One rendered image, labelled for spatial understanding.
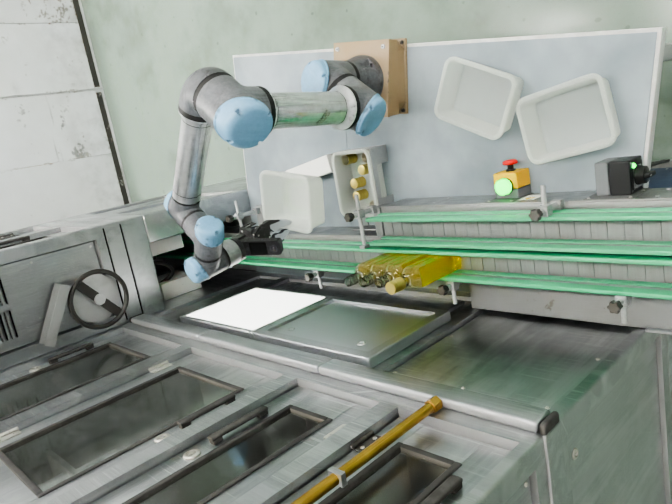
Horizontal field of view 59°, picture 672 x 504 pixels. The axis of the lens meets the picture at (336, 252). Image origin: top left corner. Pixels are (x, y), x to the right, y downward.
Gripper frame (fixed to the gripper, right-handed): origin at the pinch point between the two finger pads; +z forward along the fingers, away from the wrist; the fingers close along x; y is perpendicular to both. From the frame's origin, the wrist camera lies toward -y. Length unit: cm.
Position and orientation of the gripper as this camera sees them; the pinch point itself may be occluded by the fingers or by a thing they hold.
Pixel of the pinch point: (290, 224)
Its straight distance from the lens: 181.4
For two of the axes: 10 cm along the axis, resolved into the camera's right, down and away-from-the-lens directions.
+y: -7.0, -1.7, 6.9
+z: 6.9, -4.1, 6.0
